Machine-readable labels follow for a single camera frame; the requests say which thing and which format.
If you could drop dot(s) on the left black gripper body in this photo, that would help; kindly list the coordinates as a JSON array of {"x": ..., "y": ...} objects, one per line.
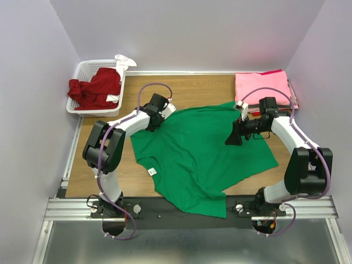
[{"x": 160, "y": 120}]

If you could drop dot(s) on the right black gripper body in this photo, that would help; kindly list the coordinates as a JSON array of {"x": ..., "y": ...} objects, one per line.
[{"x": 252, "y": 126}]

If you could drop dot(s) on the green t shirt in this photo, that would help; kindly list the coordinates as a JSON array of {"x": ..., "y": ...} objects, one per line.
[{"x": 190, "y": 163}]

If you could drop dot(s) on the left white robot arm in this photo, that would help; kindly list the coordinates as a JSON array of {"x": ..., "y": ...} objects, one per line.
[{"x": 104, "y": 148}]

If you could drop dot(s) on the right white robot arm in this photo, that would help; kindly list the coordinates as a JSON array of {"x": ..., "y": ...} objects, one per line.
[{"x": 308, "y": 174}]

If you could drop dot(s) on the folded shirts stack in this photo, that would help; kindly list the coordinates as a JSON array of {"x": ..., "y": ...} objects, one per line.
[{"x": 255, "y": 109}]

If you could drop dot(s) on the pink folded t shirt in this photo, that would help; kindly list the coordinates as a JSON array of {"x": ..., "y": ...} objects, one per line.
[{"x": 247, "y": 82}]

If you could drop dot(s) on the white t shirt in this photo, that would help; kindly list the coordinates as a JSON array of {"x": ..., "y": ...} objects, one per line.
[{"x": 122, "y": 65}]

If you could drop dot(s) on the dark red t shirt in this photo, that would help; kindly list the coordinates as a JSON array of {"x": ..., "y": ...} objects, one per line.
[{"x": 92, "y": 95}]

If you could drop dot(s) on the white plastic laundry basket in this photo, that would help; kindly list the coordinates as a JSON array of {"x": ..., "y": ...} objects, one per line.
[{"x": 85, "y": 70}]

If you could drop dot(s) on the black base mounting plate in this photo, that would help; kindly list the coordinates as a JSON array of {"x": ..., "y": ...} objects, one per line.
[{"x": 147, "y": 213}]

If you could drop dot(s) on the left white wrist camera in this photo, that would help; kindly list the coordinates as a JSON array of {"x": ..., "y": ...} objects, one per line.
[{"x": 168, "y": 110}]

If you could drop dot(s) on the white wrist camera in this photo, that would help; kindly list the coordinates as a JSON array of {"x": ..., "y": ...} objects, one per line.
[
  {"x": 168, "y": 110},
  {"x": 242, "y": 107}
]

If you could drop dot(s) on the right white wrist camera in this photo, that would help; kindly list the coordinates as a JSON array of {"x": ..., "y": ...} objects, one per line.
[{"x": 242, "y": 107}]

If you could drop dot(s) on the aluminium frame rail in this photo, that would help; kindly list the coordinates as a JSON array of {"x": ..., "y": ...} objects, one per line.
[{"x": 309, "y": 232}]

